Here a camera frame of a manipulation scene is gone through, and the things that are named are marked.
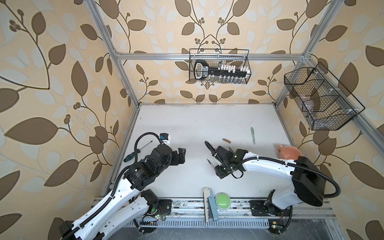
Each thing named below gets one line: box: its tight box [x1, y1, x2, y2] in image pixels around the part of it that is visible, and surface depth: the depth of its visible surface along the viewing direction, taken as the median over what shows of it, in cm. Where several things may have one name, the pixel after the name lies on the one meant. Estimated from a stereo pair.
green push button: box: [215, 192, 231, 211], surface depth 77 cm
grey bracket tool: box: [203, 187, 219, 223], surface depth 75 cm
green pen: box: [250, 127, 256, 145], surface depth 104 cm
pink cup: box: [277, 144, 303, 160], surface depth 90 cm
